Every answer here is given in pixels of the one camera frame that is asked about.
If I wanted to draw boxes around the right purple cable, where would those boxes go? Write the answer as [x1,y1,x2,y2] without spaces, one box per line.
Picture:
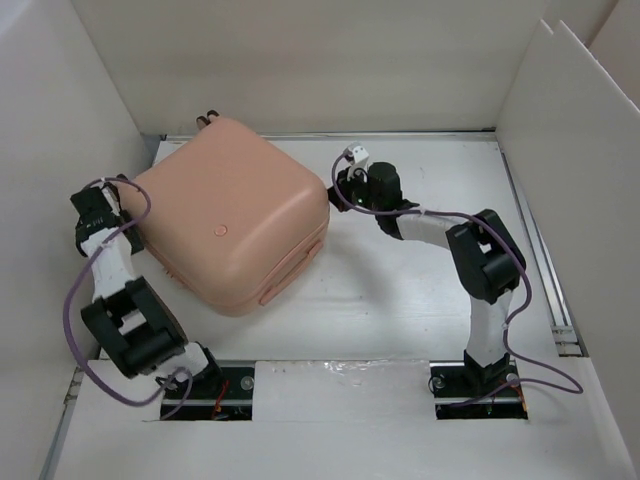
[329,148,585,409]

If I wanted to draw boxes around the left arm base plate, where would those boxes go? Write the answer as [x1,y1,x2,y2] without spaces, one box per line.
[160,361,255,422]

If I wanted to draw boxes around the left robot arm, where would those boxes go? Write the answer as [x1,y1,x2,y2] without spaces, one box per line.
[70,176,225,397]

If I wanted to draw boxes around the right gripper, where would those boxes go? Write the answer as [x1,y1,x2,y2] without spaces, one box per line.
[323,165,382,214]

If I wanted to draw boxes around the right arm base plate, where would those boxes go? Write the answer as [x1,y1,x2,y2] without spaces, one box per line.
[428,361,528,420]

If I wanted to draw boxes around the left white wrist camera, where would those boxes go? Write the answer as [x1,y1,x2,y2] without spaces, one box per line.
[100,182,121,216]

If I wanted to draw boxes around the pink suitcase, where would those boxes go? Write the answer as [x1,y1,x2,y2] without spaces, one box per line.
[120,110,330,316]

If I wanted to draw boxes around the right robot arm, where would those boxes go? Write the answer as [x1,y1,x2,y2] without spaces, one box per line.
[328,162,526,397]

